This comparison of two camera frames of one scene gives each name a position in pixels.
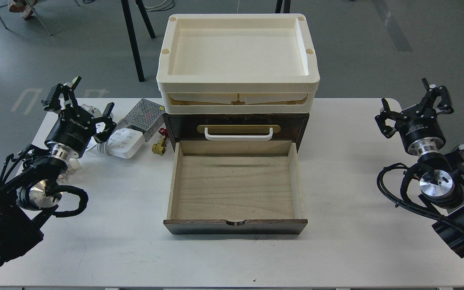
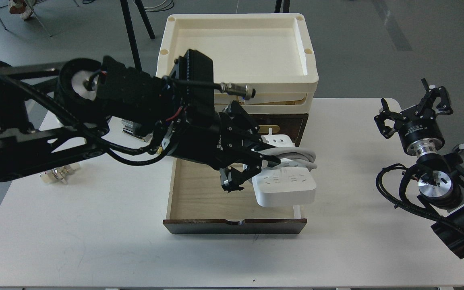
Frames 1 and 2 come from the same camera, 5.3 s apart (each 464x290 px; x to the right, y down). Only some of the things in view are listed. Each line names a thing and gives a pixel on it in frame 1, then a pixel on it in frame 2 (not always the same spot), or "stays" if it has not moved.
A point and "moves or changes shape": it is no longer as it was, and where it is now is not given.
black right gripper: [419, 126] stays
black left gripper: [71, 132] to [209, 139]
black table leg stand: [125, 6] stays
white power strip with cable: [128, 143] moves or changes shape
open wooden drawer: [239, 187] stays
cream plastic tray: [237, 63] stays
